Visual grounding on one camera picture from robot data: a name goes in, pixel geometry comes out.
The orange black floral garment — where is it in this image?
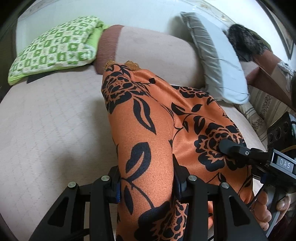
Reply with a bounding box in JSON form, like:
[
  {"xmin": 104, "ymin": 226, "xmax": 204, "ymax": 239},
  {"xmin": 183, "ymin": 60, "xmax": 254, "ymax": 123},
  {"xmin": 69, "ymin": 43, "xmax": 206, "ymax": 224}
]
[{"xmin": 101, "ymin": 63, "xmax": 254, "ymax": 240}]

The person's right hand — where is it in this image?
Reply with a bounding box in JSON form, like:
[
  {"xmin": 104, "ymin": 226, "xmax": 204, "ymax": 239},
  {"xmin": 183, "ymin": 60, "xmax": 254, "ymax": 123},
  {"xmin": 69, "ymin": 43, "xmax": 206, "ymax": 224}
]
[{"xmin": 251, "ymin": 191, "xmax": 290, "ymax": 231}]

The beige striped pillow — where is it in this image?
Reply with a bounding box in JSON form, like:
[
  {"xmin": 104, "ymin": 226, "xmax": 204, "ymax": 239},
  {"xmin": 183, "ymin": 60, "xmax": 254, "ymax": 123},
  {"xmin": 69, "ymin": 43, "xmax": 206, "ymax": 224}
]
[{"xmin": 235, "ymin": 85, "xmax": 295, "ymax": 148}]

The light blue pillow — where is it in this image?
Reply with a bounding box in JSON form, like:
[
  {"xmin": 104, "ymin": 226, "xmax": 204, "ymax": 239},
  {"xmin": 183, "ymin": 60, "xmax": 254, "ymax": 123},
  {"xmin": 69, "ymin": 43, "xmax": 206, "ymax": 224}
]
[{"xmin": 180, "ymin": 12, "xmax": 249, "ymax": 105}]

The black furry cushion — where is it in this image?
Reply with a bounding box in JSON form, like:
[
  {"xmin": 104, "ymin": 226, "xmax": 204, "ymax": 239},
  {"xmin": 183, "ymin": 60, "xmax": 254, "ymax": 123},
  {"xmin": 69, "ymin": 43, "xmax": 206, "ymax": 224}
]
[{"xmin": 227, "ymin": 24, "xmax": 272, "ymax": 62}]

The pink quilted bolster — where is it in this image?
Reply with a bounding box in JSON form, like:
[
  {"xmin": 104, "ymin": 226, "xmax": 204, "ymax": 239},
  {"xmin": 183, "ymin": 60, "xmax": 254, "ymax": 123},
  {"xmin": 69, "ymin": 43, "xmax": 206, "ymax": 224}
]
[{"xmin": 94, "ymin": 25, "xmax": 205, "ymax": 89}]

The green white patterned pillow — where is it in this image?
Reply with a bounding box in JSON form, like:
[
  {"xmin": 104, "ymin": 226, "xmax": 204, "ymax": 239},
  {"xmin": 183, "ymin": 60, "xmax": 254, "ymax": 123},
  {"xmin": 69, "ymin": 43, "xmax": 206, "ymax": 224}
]
[{"xmin": 8, "ymin": 16, "xmax": 108, "ymax": 86}]

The brown wooden wardrobe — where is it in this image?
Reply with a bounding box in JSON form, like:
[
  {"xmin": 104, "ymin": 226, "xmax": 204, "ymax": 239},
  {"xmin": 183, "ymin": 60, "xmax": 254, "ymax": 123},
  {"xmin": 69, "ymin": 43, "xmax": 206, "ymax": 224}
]
[{"xmin": 0, "ymin": 21, "xmax": 17, "ymax": 101}]

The large framed wall picture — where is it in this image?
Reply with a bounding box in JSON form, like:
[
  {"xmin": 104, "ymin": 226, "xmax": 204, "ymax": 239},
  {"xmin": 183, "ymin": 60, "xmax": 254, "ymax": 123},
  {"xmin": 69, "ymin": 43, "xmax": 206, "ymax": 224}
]
[{"xmin": 267, "ymin": 9, "xmax": 294, "ymax": 60}]

